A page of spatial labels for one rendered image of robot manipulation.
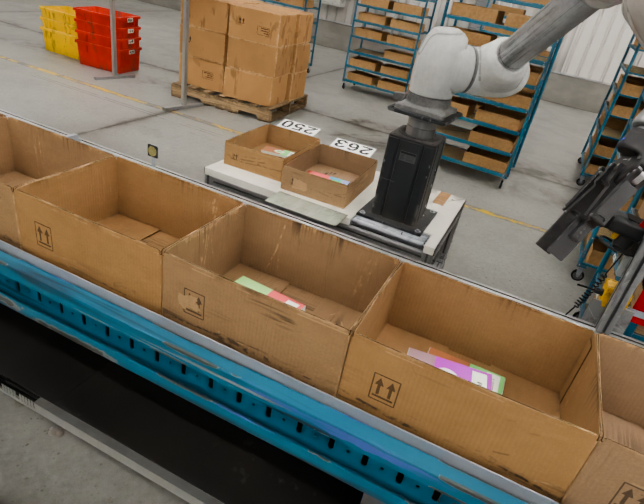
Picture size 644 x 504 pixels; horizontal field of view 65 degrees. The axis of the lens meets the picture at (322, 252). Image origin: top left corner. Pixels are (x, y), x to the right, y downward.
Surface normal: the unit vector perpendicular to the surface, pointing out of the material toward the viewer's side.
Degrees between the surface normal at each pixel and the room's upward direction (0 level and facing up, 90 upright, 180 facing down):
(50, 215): 90
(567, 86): 90
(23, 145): 89
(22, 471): 0
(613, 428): 1
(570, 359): 89
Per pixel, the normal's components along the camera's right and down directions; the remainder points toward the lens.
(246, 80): -0.34, 0.43
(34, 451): 0.16, -0.86
